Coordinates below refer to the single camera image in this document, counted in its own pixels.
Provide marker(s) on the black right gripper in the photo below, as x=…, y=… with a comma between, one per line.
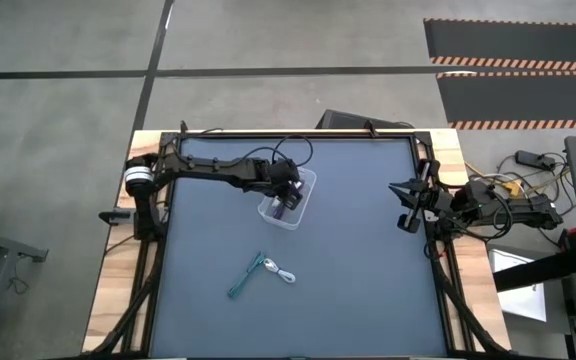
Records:
x=433, y=202

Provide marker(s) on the grey-blue table mat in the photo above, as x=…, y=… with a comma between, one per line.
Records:
x=343, y=275

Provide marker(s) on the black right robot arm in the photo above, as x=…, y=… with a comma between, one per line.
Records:
x=523, y=210

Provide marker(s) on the black bar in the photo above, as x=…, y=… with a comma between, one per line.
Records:
x=538, y=270

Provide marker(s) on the black orange-striped floor mat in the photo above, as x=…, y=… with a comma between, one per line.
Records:
x=518, y=40
x=523, y=97

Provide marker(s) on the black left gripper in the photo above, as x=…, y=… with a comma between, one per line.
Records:
x=283, y=177

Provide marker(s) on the black side bracket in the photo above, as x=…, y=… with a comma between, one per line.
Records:
x=115, y=216

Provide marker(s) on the clear plastic bin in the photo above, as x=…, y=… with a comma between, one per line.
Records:
x=298, y=220

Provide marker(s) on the green toothbrush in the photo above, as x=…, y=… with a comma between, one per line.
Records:
x=245, y=274

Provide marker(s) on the black power strip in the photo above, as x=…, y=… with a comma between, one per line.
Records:
x=535, y=160

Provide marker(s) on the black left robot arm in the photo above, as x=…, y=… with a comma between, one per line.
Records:
x=208, y=167

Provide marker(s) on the black aluminium table frame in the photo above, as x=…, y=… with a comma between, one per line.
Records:
x=298, y=135

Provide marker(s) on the white board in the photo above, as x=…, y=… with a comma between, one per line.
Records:
x=520, y=300

